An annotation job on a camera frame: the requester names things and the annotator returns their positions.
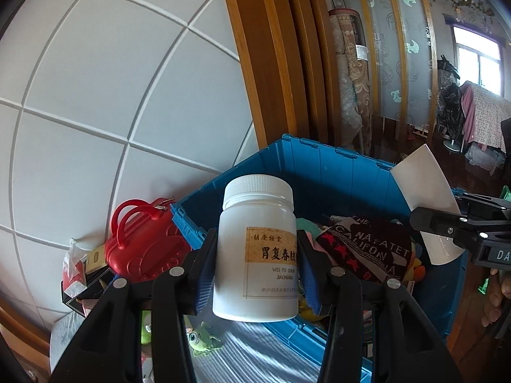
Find white card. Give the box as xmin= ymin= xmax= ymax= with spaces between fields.
xmin=391 ymin=144 xmax=464 ymax=266

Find maroon knit star beanie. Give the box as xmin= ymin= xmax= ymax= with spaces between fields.
xmin=315 ymin=217 xmax=415 ymax=284

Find white pill bottle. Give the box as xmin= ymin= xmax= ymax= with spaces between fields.
xmin=212 ymin=174 xmax=298 ymax=322

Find person right hand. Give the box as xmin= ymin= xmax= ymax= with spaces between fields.
xmin=482 ymin=269 xmax=504 ymax=328

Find green plush frog toy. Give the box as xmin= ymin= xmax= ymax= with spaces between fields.
xmin=141 ymin=310 xmax=152 ymax=345

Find black gift box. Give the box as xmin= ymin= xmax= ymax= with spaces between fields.
xmin=61 ymin=266 xmax=115 ymax=317

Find pink tissue pack on box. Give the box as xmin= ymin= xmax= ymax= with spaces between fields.
xmin=62 ymin=238 xmax=88 ymax=297

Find green one-eyed monster toy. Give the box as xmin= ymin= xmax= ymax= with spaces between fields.
xmin=187 ymin=322 xmax=222 ymax=357

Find red toy suitcase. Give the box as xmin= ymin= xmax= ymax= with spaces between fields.
xmin=105 ymin=198 xmax=191 ymax=283

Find clothes on drying rack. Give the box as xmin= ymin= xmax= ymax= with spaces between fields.
xmin=437 ymin=56 xmax=510 ymax=173

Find blue plastic storage crate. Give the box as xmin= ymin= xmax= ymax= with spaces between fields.
xmin=171 ymin=135 xmax=468 ymax=367

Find striped white blue bedsheet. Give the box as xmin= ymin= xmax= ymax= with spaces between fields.
xmin=185 ymin=307 xmax=320 ymax=382

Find window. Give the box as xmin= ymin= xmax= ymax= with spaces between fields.
xmin=452 ymin=27 xmax=503 ymax=95

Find rolled patterned carpet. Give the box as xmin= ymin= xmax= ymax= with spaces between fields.
xmin=329 ymin=0 xmax=372 ymax=155

